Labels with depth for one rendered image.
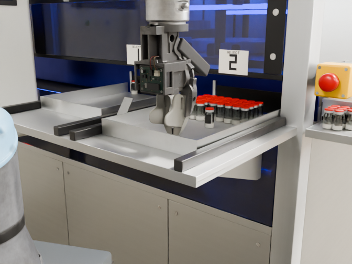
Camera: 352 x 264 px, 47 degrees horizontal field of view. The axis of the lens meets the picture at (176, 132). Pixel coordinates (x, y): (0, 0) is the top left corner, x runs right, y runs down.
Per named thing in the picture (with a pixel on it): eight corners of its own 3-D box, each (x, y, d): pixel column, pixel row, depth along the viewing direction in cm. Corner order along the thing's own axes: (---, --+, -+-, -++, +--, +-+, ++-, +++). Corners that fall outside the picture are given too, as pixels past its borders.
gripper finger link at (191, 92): (171, 114, 75) (170, 68, 73) (176, 113, 76) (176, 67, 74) (190, 118, 72) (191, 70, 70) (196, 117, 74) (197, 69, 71)
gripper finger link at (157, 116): (144, 142, 75) (143, 92, 73) (165, 134, 80) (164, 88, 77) (157, 145, 73) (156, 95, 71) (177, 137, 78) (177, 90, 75)
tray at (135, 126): (194, 108, 114) (195, 96, 113) (279, 123, 98) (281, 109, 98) (102, 133, 89) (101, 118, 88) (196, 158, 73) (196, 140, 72)
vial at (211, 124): (208, 125, 95) (208, 107, 94) (216, 127, 94) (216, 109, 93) (202, 127, 94) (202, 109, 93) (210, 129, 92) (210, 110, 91)
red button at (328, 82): (322, 89, 89) (324, 70, 88) (340, 91, 87) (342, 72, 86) (316, 91, 87) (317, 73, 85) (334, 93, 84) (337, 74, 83)
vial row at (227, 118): (190, 114, 107) (190, 97, 105) (250, 125, 96) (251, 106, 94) (185, 116, 105) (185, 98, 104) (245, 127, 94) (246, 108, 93)
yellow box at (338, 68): (325, 91, 96) (327, 61, 94) (356, 95, 91) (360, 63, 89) (312, 96, 90) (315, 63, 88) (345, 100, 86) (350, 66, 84)
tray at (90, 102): (127, 92, 140) (127, 82, 139) (186, 101, 124) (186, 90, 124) (41, 108, 115) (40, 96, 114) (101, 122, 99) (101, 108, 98)
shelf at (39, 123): (117, 96, 144) (117, 90, 143) (309, 128, 101) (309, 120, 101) (-15, 121, 108) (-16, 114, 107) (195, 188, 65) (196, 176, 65)
